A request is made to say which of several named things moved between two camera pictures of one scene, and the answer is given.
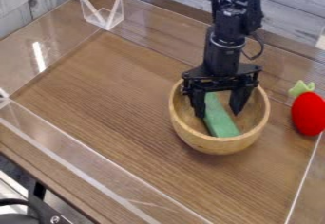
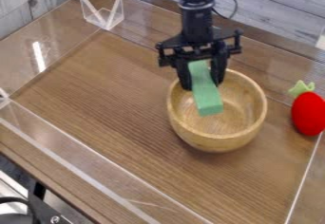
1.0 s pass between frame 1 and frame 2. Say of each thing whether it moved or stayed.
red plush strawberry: stayed
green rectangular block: moved
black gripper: moved
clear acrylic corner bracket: stayed
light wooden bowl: stayed
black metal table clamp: stayed
